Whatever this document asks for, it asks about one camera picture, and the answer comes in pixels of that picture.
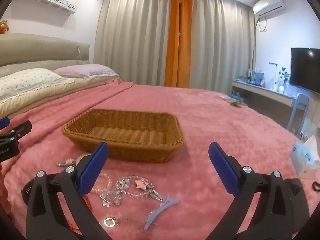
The white tissue box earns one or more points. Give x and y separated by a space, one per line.
303 157

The orange curtain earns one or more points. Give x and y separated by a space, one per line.
175 55

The pink blanket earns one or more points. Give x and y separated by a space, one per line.
212 120

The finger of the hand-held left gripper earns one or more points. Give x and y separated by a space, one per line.
21 128
3 123

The grey desk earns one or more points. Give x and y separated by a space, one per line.
262 90

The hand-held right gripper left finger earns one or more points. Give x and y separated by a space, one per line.
92 170

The grey curtain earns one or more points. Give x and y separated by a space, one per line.
220 42
130 35

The small pile of accessories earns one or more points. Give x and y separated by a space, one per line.
233 102

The black television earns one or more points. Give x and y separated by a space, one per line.
305 67

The blue plastic hair clip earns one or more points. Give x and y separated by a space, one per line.
152 217

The purple pillow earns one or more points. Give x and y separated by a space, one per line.
85 69

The beige padded headboard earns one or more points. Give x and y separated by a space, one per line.
37 47

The brown plush toy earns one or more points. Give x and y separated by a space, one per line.
3 26

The brown wicker basket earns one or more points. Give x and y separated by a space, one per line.
125 132

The row of books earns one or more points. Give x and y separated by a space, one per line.
257 76

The person's left hand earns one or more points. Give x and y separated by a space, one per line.
3 187

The beige quilt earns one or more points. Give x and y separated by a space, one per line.
50 92

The white floral pillow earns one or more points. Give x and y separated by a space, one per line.
27 80

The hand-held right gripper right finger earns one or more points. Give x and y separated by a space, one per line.
225 168

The white air conditioner pipe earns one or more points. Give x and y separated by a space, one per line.
254 45

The white desk lamp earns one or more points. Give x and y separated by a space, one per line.
275 65

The orange hair clip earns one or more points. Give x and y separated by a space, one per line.
87 201

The light blue plastic chair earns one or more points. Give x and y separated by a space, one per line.
302 100

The pink star hair clip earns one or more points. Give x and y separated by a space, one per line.
68 160
140 183

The white flower vase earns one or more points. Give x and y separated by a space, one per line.
282 85

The white air conditioner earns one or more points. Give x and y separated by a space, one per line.
268 5

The silver hair clip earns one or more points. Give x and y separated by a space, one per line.
155 194

